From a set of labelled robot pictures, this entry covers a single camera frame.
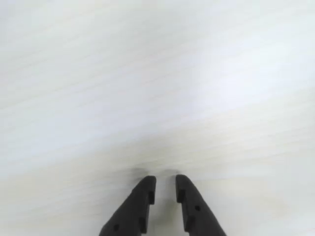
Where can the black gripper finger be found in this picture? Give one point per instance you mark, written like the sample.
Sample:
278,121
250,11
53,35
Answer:
197,216
133,209

